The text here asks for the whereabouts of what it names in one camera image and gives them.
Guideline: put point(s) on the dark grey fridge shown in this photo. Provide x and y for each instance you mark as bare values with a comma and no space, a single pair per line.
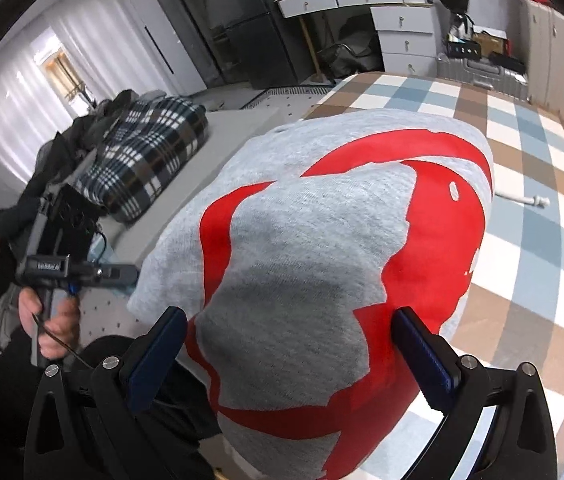
252,20

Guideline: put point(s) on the white desk with drawers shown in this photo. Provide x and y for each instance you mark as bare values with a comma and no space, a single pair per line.
401,17

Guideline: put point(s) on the silver suitcase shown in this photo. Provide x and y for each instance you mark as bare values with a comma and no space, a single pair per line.
481,85

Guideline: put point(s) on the white wardrobe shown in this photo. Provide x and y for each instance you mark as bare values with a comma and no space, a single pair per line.
132,5

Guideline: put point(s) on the white suitcase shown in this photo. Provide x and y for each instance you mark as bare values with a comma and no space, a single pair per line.
546,55

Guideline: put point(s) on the white curtain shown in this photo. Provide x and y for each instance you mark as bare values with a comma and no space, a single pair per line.
12,100

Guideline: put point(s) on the plaid blanket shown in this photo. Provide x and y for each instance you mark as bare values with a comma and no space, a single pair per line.
147,155

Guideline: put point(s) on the black boxes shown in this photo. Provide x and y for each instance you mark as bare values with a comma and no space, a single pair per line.
486,50

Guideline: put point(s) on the person's left forearm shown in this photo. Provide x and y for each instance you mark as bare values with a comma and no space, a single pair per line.
4,385

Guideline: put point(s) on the person's left hand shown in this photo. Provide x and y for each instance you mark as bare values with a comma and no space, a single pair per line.
62,327

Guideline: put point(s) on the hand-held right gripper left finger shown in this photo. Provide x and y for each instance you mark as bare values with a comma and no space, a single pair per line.
154,355

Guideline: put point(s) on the dark clothes pile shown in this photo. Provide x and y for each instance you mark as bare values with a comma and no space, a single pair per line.
62,150

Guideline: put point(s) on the black glass cabinet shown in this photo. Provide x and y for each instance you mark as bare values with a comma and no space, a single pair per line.
187,20

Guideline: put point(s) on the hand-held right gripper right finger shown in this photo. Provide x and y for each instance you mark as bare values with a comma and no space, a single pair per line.
424,355

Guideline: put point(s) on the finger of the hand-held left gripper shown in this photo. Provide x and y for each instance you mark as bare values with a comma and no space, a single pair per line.
119,274

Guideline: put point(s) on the grey printed hoodie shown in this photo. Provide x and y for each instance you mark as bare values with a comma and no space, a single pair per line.
302,260

